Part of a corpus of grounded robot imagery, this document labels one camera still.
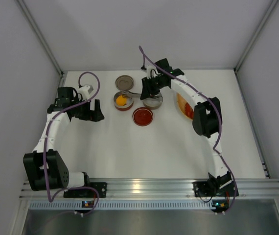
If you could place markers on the orange food piece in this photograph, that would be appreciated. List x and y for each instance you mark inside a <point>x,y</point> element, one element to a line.
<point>121,100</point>

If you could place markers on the slotted cable duct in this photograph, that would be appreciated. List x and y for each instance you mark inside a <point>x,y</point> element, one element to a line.
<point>84,205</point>

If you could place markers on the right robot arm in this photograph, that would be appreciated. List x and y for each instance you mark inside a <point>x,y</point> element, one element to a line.
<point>206,122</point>

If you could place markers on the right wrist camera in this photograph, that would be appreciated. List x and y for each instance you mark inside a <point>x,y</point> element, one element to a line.
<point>151,71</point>

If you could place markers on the red sausage piece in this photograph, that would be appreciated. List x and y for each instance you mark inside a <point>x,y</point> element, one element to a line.
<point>188,109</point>

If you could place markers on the brown-banded steel container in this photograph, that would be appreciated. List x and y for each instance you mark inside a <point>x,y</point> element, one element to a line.
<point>153,102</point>

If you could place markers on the right frame post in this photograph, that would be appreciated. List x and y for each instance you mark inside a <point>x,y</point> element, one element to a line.
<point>256,34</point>

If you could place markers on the red octopus sausage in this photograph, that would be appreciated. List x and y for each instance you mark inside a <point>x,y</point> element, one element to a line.
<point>190,114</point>

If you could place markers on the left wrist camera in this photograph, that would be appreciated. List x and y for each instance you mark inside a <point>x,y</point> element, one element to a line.
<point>85,92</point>

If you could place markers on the red-banded steel container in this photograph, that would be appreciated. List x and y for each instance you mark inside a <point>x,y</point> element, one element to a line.
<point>126,107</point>

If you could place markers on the woven bamboo boat tray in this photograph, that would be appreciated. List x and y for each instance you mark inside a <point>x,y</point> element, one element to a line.
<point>179,103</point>

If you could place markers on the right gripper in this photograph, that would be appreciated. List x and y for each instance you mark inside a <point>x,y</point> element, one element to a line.
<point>148,86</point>

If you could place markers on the metal tongs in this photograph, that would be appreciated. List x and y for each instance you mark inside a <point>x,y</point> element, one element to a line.
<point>130,94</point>

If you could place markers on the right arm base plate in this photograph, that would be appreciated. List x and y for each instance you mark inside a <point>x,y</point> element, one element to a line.
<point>203,189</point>

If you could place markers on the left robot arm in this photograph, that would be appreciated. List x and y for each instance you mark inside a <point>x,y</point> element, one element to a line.
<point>44,166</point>

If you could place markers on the left frame post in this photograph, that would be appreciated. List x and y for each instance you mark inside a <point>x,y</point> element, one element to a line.
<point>39,35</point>

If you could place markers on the red round lid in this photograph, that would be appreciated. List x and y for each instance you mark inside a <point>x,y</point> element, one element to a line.
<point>142,116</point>

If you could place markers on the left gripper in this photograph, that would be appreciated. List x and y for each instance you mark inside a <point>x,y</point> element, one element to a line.
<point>86,112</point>

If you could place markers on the aluminium mounting rail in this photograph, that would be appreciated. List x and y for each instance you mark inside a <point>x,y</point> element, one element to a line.
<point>145,189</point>

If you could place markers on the brown round lid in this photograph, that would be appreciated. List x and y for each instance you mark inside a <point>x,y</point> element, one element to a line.
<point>124,83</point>

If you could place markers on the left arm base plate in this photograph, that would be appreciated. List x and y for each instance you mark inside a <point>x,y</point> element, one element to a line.
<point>93,190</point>

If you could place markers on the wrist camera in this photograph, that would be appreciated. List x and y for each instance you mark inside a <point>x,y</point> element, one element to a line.
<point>151,71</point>
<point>85,92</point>

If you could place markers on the frame post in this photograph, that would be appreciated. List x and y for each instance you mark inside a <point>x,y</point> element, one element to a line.
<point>256,34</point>
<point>39,35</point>

